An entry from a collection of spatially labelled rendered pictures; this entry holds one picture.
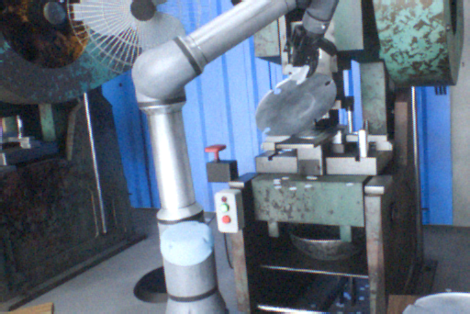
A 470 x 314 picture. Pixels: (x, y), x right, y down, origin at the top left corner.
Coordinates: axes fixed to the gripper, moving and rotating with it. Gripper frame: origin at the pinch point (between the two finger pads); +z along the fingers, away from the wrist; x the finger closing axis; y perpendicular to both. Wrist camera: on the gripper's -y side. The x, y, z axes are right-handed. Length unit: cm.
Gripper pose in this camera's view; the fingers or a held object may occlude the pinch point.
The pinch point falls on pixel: (299, 79)
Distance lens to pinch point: 149.3
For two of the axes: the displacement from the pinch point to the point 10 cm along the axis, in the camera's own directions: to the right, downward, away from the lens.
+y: -8.5, 1.4, -5.0
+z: -2.9, 6.7, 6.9
